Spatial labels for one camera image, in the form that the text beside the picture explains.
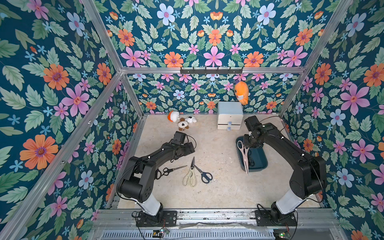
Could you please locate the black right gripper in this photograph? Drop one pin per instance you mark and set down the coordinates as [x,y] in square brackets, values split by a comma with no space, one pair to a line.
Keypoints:
[248,141]

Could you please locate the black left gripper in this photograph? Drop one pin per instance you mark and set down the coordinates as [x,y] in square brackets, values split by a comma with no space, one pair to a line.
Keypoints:
[187,150]

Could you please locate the pink kitchen scissors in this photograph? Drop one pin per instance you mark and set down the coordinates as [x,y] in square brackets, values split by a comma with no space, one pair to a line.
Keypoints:
[244,151]

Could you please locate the large black scissors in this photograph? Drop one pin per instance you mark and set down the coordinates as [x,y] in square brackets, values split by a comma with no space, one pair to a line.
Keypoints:
[251,163]

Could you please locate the blue handled scissors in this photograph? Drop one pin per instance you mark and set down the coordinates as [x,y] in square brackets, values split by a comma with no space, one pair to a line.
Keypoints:
[205,176]

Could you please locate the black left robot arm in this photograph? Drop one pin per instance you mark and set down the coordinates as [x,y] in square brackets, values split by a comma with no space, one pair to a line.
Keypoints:
[137,182]

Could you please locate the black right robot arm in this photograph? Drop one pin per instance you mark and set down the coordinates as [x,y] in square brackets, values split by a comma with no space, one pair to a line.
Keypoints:
[309,172]

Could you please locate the teal plastic storage box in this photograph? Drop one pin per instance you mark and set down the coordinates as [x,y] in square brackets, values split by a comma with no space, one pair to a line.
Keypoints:
[258,155]

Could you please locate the cream kitchen scissors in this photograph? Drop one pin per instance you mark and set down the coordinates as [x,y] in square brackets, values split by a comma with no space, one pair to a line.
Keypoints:
[190,178]

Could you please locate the black scissors pointing right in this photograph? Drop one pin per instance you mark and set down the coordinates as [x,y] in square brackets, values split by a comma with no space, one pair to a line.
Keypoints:
[166,172]

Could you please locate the white brown plush dog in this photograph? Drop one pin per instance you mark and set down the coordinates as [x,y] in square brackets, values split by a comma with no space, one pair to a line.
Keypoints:
[185,123]

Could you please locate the white mini drawer cabinet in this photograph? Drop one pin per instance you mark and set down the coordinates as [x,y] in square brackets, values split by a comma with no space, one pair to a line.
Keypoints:
[230,112]

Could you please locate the orange plush toy hanging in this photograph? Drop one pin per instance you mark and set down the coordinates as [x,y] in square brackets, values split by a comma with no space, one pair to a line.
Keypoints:
[242,93]

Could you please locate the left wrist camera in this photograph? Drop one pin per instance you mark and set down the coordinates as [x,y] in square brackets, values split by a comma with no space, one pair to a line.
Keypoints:
[178,139]

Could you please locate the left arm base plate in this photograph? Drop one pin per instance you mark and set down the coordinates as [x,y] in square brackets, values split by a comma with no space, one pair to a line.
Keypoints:
[156,217]

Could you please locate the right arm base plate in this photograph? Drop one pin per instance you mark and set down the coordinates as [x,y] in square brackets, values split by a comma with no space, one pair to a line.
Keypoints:
[265,218]

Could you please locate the black hook rail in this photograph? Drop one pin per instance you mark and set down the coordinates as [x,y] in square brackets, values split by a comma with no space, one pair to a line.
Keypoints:
[211,70]

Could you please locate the metal front rail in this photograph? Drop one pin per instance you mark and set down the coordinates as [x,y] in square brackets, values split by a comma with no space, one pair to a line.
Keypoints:
[218,224]

